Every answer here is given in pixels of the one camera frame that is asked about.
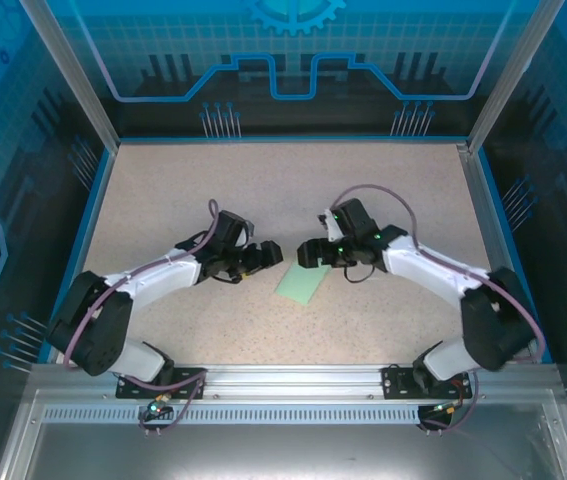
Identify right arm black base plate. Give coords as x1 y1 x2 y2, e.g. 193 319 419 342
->
381 365 469 400

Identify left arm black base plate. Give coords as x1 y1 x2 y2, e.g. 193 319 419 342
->
116 367 209 400

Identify grey metal tray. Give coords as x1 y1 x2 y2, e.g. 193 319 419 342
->
0 389 567 480

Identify blue table edge strip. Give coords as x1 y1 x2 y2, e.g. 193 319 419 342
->
45 147 117 364

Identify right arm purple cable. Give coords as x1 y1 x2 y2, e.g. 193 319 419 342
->
331 184 546 432

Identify aluminium frame rail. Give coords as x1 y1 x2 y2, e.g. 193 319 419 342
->
30 363 559 396

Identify slotted grey cable duct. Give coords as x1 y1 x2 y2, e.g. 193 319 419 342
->
42 407 552 422

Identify aluminium side rail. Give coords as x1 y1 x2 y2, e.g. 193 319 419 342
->
455 142 537 364

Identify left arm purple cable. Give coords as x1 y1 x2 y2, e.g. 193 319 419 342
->
62 198 220 437

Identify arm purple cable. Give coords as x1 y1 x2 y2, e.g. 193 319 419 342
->
331 184 546 432
62 198 220 437

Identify light green paper sheet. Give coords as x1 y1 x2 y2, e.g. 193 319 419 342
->
273 259 333 306

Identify cable connector with green light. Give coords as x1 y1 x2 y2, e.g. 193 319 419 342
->
430 399 464 416
145 394 172 416

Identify aluminium frame post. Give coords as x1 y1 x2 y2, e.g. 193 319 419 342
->
466 0 567 151
17 0 122 151

